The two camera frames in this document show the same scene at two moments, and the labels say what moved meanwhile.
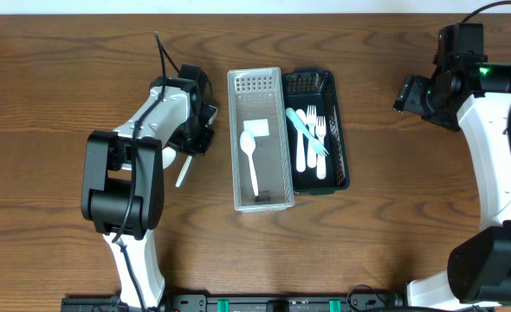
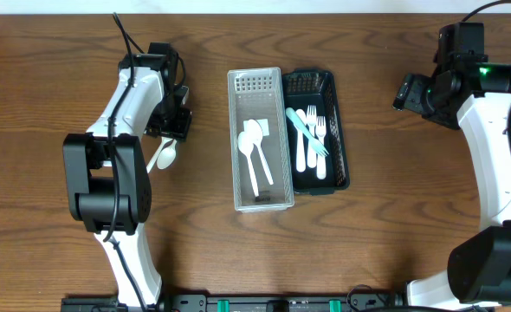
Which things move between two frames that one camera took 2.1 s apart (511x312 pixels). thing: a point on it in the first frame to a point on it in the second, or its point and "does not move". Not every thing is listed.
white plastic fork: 311,118 does not move
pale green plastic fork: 315,142 does not move
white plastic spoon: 248,144 does not move
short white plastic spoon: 300,144 does not move
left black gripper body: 196,141 to 169,128
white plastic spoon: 184,171 to 254,127
